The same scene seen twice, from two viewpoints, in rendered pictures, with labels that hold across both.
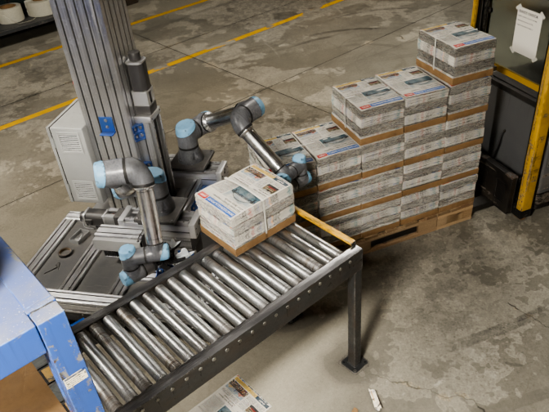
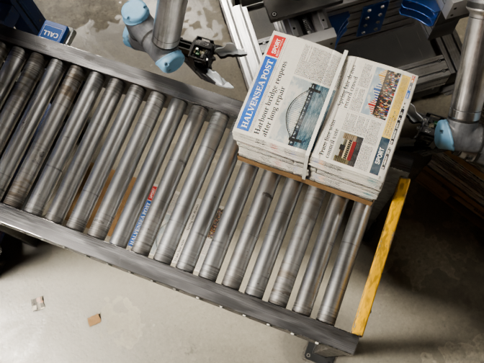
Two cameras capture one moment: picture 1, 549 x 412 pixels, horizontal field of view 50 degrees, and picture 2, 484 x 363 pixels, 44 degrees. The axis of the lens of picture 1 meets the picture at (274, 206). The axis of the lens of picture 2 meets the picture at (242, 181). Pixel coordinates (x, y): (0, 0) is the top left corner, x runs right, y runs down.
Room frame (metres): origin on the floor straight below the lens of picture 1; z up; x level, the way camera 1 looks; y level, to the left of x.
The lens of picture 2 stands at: (1.90, -0.30, 2.34)
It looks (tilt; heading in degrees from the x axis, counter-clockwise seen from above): 73 degrees down; 69
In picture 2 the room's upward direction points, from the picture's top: 11 degrees counter-clockwise
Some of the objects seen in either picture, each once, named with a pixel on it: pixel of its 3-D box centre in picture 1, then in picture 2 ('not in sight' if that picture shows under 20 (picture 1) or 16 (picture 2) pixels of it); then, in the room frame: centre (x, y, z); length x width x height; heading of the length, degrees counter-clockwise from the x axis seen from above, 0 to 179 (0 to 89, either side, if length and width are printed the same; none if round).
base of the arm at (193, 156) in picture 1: (189, 151); not in sight; (3.00, 0.46, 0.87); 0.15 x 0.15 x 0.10
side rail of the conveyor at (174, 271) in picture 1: (181, 276); (186, 99); (2.06, 0.46, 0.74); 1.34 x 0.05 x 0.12; 129
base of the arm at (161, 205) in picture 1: (158, 200); not in sight; (2.52, 0.59, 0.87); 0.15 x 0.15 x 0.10
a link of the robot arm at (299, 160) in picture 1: (297, 166); not in sight; (2.67, -0.14, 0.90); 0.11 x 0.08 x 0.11; 142
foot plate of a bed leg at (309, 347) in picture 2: (354, 361); (322, 348); (2.07, -0.35, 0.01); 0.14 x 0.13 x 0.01; 39
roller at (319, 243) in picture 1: (307, 236); (351, 241); (2.23, -0.15, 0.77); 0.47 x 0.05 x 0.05; 39
